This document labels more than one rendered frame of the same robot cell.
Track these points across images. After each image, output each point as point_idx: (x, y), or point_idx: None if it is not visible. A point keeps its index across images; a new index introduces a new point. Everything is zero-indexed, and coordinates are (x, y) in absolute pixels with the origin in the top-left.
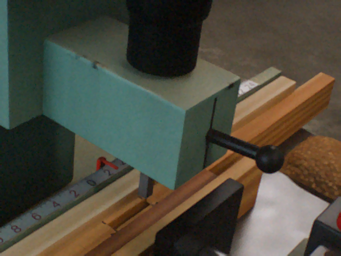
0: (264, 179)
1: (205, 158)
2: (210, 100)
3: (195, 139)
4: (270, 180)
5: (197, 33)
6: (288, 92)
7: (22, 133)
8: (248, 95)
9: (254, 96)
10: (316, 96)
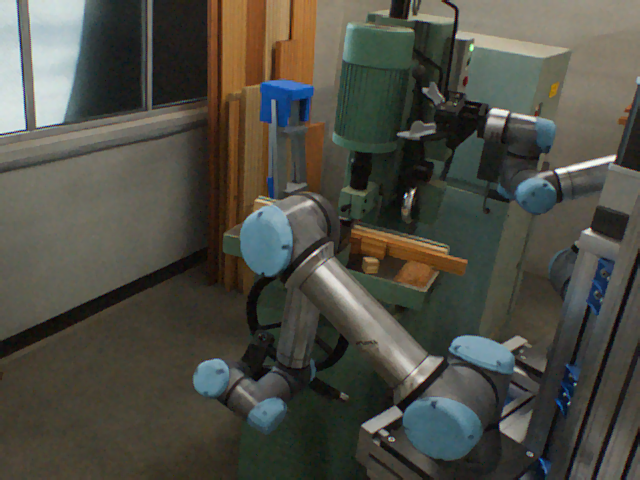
0: (397, 261)
1: (349, 212)
2: (349, 194)
3: (344, 202)
4: (398, 262)
5: (357, 179)
6: (439, 252)
7: (379, 224)
8: (423, 242)
9: (424, 243)
10: (448, 260)
